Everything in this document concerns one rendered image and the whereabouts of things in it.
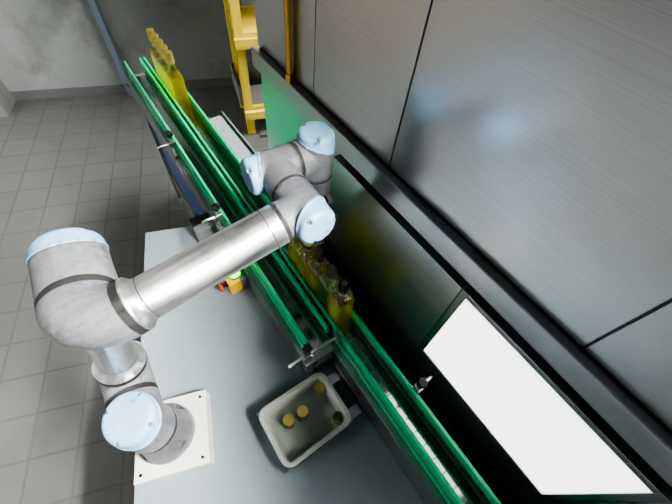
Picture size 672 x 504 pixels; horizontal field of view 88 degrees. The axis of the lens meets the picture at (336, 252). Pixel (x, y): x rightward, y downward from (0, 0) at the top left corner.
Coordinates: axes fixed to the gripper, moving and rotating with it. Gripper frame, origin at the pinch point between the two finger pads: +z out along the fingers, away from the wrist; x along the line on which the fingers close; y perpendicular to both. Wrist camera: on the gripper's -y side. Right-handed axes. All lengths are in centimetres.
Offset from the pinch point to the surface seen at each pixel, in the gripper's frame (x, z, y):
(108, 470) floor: -100, 115, -7
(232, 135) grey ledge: 12, 27, -86
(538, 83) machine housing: 15, -55, 30
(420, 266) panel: 12.3, -11.3, 28.5
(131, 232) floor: -52, 115, -138
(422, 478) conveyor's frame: -5, 28, 64
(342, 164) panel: 12.5, -16.8, -4.1
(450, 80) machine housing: 15, -49, 17
